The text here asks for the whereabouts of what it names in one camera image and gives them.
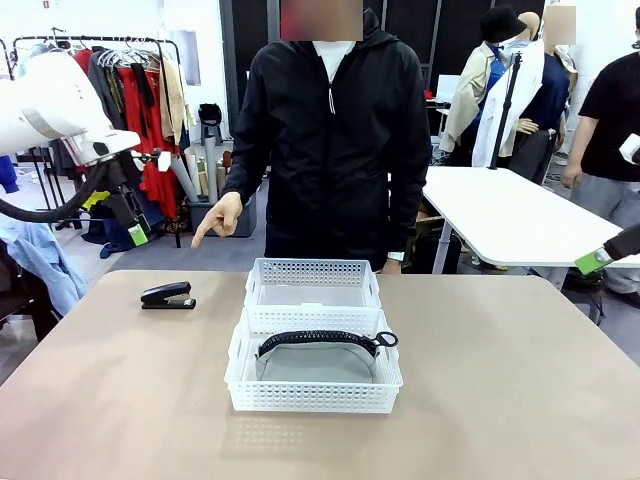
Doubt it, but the white board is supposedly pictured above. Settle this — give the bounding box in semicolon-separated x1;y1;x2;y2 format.
437;74;467;104

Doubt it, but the red dress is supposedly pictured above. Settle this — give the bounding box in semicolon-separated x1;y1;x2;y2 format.
119;64;181;219

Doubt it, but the tan cardboard tube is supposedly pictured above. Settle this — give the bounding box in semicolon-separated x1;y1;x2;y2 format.
214;159;232;199

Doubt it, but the black tripod pole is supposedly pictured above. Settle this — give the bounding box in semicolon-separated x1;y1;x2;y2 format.
488;52;524;171

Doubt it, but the black stapler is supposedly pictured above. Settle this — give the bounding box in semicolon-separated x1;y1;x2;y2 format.
139;280;198;311

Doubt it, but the white framed wall panel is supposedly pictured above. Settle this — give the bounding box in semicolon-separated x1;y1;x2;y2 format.
172;29;201;87

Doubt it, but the royal blue garment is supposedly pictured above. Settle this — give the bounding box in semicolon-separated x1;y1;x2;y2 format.
0;154;20;194

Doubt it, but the grey jacket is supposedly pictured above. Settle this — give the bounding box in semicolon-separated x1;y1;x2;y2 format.
87;47;126;131

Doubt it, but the person's left forearm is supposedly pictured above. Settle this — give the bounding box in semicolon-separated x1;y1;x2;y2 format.
387;144;432;256

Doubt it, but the beige hanging garment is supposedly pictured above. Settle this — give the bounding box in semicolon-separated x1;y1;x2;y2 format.
159;59;186;144

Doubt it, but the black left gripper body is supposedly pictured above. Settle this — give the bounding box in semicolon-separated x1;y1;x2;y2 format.
102;162;142;230

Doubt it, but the mannequin with navy top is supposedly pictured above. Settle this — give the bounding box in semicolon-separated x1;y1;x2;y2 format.
524;4;579;166

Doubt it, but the black stool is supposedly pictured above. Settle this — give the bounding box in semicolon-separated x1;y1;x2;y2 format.
198;103;224;146

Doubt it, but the person's right forearm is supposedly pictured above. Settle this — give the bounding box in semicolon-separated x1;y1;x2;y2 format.
219;124;266;201

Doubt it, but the white perforated plastic basket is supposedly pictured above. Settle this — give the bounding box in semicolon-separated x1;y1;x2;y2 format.
223;304;405;415
243;257;384;311

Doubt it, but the bystander in black t-shirt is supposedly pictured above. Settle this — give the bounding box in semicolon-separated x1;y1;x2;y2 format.
559;47;640;296

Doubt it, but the person in black jacket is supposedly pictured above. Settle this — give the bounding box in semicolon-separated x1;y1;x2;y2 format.
219;7;434;275

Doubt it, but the light blue shirt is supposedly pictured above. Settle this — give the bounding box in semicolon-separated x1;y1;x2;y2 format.
0;219;89;316

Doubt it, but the yellow garment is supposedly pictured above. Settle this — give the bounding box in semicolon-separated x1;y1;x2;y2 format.
82;189;111;211

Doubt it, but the dark clothes pile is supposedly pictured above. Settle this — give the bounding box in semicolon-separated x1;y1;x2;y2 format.
82;204;166;260

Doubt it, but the grey storage bin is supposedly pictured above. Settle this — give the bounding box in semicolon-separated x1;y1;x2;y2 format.
187;192;259;237

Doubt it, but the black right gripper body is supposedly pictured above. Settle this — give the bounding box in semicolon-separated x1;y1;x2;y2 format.
602;227;640;262

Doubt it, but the grey leaning tube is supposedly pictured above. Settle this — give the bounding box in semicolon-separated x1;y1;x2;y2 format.
169;154;201;201

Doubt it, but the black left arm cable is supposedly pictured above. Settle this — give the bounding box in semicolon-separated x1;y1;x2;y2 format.
0;159;114;224

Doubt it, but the mannequin with beige coat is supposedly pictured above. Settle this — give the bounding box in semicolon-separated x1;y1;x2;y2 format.
439;9;526;169

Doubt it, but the black bucket hat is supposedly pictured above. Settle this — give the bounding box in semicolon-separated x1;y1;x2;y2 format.
479;5;527;45

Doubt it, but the grey upright tube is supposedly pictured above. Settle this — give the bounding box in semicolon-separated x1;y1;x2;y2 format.
202;135;220;204

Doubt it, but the black metal clothes rack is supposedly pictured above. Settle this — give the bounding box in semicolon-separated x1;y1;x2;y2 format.
9;34;184;249

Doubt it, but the white table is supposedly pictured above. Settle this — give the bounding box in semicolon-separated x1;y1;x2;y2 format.
422;165;640;269

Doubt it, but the grey zipper pencil pouch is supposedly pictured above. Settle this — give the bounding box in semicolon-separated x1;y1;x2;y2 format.
253;328;400;386

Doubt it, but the person's right hand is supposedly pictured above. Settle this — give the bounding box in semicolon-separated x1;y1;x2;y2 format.
191;191;245;250

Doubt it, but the mannequin with white coat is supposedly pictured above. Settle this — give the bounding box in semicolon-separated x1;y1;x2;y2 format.
472;12;547;169

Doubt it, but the bystander's hand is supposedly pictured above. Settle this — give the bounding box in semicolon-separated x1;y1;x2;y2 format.
560;162;584;190

